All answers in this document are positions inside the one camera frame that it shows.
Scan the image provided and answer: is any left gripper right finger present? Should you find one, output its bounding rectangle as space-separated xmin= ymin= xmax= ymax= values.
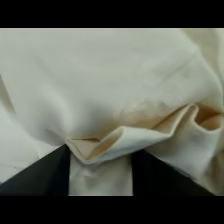
xmin=130 ymin=148 xmax=214 ymax=197

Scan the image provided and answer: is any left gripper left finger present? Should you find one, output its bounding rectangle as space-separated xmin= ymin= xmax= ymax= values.
xmin=0 ymin=143 xmax=72 ymax=197

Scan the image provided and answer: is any cream shirt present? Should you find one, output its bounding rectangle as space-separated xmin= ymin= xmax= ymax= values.
xmin=0 ymin=28 xmax=224 ymax=197

